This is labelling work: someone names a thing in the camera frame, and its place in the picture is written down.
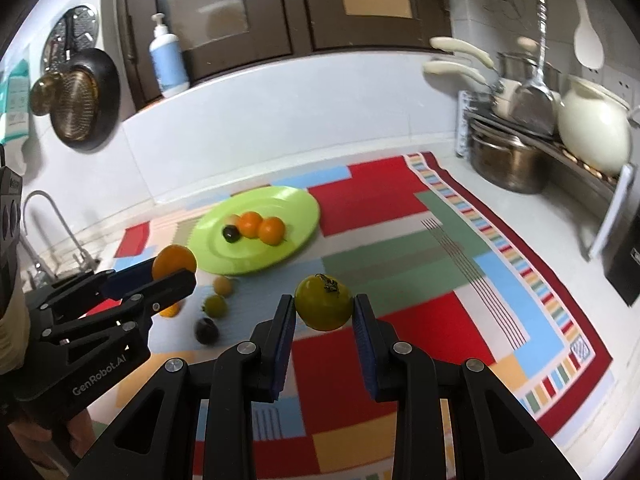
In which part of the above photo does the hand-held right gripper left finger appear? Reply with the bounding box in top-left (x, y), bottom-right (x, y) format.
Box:
top-left (65, 294), bottom-right (297, 480)

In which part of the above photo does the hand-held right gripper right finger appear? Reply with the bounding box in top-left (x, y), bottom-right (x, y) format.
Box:
top-left (352, 294), bottom-right (566, 480)

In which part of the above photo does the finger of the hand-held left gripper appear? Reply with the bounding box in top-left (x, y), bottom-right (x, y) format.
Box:
top-left (42, 269), bottom-right (197, 349)
top-left (25, 255), bottom-right (161, 319)

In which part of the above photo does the green-yellow tomato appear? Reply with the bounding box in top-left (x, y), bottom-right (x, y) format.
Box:
top-left (294, 274), bottom-right (353, 332)

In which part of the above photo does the large orange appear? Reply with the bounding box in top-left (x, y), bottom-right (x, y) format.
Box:
top-left (258, 217), bottom-right (287, 247)

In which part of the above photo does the green plate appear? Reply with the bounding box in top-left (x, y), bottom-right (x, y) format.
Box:
top-left (192, 186), bottom-right (321, 276)

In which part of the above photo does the person's left hand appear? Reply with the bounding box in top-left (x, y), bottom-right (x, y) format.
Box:
top-left (7, 407), bottom-right (96, 468)

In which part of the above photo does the small green fruit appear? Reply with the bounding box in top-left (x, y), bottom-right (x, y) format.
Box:
top-left (203, 294), bottom-right (229, 318)

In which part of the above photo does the thin gooseneck faucet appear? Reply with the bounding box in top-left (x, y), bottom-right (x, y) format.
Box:
top-left (22, 190), bottom-right (98, 273)

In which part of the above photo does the colourful patchwork tablecloth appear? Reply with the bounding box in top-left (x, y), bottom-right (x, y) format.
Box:
top-left (87, 152), bottom-right (613, 480)

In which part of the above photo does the dark frying pan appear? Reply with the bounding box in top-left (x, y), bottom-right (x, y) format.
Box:
top-left (47, 47), bottom-right (121, 152)

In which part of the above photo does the small brass pot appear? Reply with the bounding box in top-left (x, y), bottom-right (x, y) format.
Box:
top-left (29, 71), bottom-right (65, 117)

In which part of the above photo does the teal bag box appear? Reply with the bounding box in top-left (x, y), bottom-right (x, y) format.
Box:
top-left (0, 59), bottom-right (31, 148)

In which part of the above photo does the white pump soap bottle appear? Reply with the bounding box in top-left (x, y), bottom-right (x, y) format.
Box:
top-left (149, 12), bottom-right (191, 99)

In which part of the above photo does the large steel pot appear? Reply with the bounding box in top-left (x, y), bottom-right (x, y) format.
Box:
top-left (467, 127), bottom-right (551, 195)

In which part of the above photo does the round metal steamer rack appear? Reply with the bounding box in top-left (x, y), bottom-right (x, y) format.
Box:
top-left (41, 5), bottom-right (101, 71)

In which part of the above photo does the brown cabinet door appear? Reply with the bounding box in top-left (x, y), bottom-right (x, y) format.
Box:
top-left (117, 0), bottom-right (306, 106)
top-left (300, 0), bottom-right (453, 51)

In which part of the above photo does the black knife block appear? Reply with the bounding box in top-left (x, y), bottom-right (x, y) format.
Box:
top-left (602, 232), bottom-right (640, 308)

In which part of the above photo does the white dish rack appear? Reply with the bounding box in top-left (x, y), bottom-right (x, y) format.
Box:
top-left (456, 90), bottom-right (636, 261)

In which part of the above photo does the steel ladle scoop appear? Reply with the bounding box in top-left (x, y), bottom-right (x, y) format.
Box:
top-left (510, 0), bottom-right (561, 136)

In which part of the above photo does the cream ceramic pot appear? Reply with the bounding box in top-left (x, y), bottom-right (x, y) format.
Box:
top-left (557, 75), bottom-right (633, 176)

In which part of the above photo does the small steel pot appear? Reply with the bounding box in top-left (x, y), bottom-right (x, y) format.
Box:
top-left (497, 51), bottom-right (563, 91)

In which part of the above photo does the white rice paddle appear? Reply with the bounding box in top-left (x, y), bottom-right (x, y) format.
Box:
top-left (572, 0), bottom-right (605, 72)

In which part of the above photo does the white-handled saucepan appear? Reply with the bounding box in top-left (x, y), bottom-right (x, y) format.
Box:
top-left (422, 60), bottom-right (523, 118)

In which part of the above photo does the white wall outlet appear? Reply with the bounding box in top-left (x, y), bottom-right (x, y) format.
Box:
top-left (612, 72), bottom-right (640, 126)

